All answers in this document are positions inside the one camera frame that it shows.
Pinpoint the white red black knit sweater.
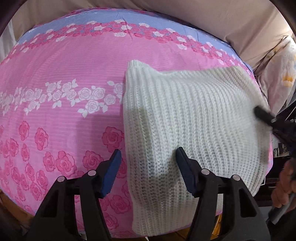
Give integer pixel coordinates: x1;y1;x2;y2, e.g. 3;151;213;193
123;60;270;236

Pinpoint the person's right hand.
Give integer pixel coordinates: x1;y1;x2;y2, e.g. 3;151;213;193
271;159;295;208

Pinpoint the floral cream pillow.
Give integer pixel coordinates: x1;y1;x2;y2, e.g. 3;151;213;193
255;36;295;114

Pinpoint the beige fabric headboard cover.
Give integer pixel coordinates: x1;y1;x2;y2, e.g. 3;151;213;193
12;0;292;68

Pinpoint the pink floral bed sheet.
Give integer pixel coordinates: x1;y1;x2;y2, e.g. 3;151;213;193
0;7;273;239

